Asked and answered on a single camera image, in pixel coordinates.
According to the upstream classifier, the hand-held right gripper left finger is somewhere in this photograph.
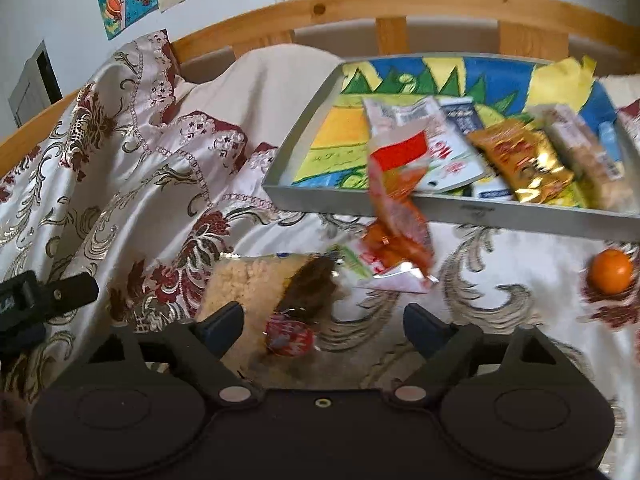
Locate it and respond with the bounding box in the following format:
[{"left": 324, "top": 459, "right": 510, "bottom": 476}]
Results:
[{"left": 75, "top": 301, "right": 263, "bottom": 406}]

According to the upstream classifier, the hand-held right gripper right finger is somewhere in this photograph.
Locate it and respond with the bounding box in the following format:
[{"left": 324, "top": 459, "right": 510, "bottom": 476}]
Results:
[{"left": 390, "top": 302, "right": 571, "bottom": 406}]

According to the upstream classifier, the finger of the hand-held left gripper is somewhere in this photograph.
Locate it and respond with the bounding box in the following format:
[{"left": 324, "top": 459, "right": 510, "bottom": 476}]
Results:
[
  {"left": 0, "top": 321, "right": 47, "bottom": 357},
  {"left": 36, "top": 274, "right": 100, "bottom": 314}
]

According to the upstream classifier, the red and orange snack packet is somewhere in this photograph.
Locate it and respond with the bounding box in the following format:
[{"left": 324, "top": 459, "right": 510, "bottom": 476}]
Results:
[{"left": 366, "top": 129, "right": 435, "bottom": 281}]

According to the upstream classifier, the grey tray with colourful drawing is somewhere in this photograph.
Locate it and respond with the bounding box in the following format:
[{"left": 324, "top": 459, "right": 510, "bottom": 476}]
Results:
[{"left": 262, "top": 55, "right": 640, "bottom": 235}]

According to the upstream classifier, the white packet with red label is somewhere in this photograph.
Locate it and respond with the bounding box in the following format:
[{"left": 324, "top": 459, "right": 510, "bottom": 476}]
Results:
[{"left": 362, "top": 95, "right": 487, "bottom": 195}]

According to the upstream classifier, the gold snack packet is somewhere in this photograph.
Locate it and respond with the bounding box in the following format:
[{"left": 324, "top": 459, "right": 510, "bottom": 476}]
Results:
[{"left": 467, "top": 124, "right": 576, "bottom": 206}]

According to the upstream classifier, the dark blue and white packet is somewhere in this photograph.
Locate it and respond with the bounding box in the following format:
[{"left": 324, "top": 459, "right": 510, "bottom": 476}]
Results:
[{"left": 439, "top": 97, "right": 517, "bottom": 202}]

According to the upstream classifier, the clear cereal bar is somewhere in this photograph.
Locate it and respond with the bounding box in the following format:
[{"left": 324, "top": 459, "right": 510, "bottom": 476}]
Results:
[{"left": 532, "top": 104, "right": 634, "bottom": 212}]

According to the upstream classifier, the puffed rice cake packet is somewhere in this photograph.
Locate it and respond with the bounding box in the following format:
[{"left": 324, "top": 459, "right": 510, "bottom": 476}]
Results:
[{"left": 194, "top": 254, "right": 347, "bottom": 363}]

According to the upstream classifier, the red foil round snack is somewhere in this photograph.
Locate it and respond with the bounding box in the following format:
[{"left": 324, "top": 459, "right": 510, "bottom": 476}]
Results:
[{"left": 263, "top": 314, "right": 317, "bottom": 359}]

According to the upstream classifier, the white green and red packet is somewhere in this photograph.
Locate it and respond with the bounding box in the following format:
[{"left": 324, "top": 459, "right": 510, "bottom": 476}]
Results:
[{"left": 327, "top": 222, "right": 432, "bottom": 294}]

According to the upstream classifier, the floral satin bedspread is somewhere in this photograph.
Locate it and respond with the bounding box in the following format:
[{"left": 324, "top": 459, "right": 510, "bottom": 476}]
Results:
[{"left": 0, "top": 30, "right": 640, "bottom": 480}]

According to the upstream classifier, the orange fruit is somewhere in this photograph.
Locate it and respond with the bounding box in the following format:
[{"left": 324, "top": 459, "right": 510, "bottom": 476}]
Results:
[{"left": 586, "top": 248, "right": 635, "bottom": 295}]

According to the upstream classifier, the plain cream cloth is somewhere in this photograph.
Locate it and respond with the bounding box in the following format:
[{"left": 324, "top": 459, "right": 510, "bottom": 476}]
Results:
[{"left": 172, "top": 45, "right": 347, "bottom": 211}]

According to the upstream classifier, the orange-haired character poster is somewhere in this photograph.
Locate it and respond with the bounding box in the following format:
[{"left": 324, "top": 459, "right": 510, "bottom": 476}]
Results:
[{"left": 90, "top": 0, "right": 160, "bottom": 41}]

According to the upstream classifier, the grey wall box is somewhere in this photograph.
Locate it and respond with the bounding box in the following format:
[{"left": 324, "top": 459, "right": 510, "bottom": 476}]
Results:
[{"left": 7, "top": 40, "right": 64, "bottom": 129}]

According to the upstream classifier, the wooden bed frame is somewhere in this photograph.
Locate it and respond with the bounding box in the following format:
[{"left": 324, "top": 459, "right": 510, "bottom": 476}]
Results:
[{"left": 0, "top": 0, "right": 640, "bottom": 162}]

